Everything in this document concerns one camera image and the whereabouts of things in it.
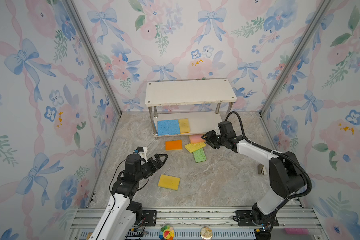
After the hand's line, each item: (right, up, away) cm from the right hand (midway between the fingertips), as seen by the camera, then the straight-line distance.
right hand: (202, 137), depth 91 cm
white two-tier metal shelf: (-10, +26, -7) cm, 29 cm away
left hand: (-21, -10, -14) cm, 28 cm away
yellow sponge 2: (-19, -25, -6) cm, 32 cm away
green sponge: (-1, -12, +4) cm, 13 cm away
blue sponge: (-24, +6, +10) cm, 26 cm away
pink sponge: (-2, -2, +10) cm, 10 cm away
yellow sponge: (-11, +7, +12) cm, 18 cm away
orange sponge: (-18, -6, +10) cm, 22 cm away
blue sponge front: (-16, +5, +10) cm, 20 cm away
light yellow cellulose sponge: (-5, -7, +5) cm, 10 cm away
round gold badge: (-1, -44, -20) cm, 48 cm away
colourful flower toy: (-19, -43, -22) cm, 52 cm away
